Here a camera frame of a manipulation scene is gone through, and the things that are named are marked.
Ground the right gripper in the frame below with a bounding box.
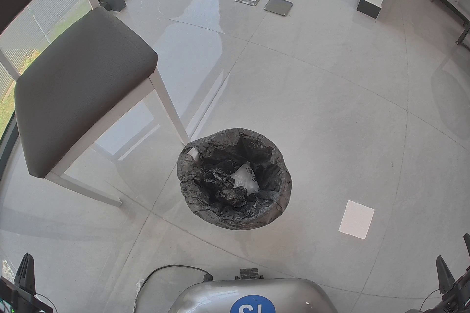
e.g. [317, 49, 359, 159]
[436, 233, 470, 313]

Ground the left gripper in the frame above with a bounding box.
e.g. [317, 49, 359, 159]
[14, 253, 56, 313]

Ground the black plastic bag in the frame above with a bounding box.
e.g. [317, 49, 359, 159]
[177, 127, 292, 230]

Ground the black plastic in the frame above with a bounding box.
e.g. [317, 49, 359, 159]
[200, 168, 250, 209]

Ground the clear printed wrapper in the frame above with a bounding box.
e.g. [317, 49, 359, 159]
[231, 161, 261, 195]

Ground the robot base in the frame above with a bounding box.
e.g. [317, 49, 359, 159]
[167, 268, 340, 313]

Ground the dark grey white-legged chair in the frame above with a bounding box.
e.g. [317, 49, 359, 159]
[0, 0, 189, 207]

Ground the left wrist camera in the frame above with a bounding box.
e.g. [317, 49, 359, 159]
[0, 276, 18, 313]

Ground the black cable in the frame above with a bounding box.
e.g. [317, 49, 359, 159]
[140, 264, 214, 288]

